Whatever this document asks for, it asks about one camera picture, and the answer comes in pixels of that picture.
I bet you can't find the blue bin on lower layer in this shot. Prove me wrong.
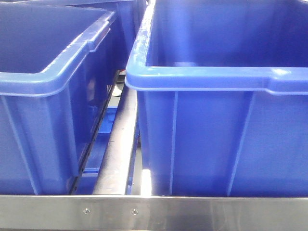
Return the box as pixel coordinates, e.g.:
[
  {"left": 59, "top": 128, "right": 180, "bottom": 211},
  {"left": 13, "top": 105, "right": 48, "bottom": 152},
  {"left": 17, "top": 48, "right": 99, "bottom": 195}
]
[{"left": 77, "top": 107, "right": 121, "bottom": 195}]

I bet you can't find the blue bin right close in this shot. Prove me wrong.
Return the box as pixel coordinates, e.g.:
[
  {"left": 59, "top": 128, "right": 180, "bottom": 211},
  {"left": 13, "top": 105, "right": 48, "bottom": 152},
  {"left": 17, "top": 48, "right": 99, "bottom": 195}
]
[{"left": 126, "top": 0, "right": 308, "bottom": 197}]

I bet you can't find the blue bin close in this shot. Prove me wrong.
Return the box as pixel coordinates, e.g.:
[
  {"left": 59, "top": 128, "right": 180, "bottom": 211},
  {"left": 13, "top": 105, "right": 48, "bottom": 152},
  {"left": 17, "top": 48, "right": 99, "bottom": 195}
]
[
  {"left": 0, "top": 2, "right": 116, "bottom": 195},
  {"left": 9, "top": 0, "right": 149, "bottom": 70},
  {"left": 126, "top": 0, "right": 308, "bottom": 197}
]

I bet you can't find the blue bin rear close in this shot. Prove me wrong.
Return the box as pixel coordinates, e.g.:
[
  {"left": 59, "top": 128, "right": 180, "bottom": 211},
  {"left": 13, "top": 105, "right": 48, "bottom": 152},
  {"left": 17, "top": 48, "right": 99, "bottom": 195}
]
[{"left": 9, "top": 0, "right": 149, "bottom": 70}]

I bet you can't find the blue bin left close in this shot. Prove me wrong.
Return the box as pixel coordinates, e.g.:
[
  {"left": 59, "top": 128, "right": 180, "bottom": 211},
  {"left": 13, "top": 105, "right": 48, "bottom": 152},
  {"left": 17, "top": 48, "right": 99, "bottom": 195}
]
[{"left": 0, "top": 2, "right": 116, "bottom": 195}]

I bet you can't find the steel shelf front rail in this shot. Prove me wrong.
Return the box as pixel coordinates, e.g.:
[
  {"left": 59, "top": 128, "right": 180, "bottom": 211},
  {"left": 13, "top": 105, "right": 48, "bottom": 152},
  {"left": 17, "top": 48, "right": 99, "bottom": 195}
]
[{"left": 0, "top": 195, "right": 308, "bottom": 231}]

